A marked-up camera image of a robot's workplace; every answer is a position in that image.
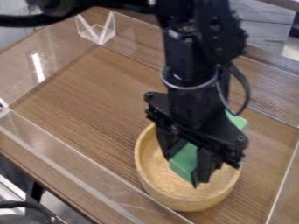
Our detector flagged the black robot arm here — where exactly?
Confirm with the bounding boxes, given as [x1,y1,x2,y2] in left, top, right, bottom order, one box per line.
[0,0,248,186]

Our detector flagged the black cable under table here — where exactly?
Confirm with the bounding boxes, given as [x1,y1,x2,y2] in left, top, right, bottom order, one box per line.
[0,200,57,224]

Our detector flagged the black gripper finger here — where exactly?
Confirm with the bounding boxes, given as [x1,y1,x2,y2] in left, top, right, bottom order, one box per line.
[190,145,222,188]
[154,123,186,160]

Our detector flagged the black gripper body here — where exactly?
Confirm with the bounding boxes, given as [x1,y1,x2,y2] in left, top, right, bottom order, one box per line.
[142,68,249,170]

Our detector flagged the black table leg bracket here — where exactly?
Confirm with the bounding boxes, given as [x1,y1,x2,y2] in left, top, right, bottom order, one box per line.
[24,181,66,224]

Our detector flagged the green rectangular block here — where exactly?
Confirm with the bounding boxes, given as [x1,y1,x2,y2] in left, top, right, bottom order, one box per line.
[169,112,248,183]

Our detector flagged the clear acrylic front wall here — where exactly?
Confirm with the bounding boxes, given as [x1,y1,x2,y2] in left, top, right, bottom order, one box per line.
[0,108,192,224]

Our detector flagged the brown wooden bowl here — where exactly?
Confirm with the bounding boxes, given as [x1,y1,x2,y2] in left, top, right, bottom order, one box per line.
[134,123,241,212]

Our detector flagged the clear acrylic corner bracket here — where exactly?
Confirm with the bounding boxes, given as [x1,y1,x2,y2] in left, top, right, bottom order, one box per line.
[74,11,116,46]

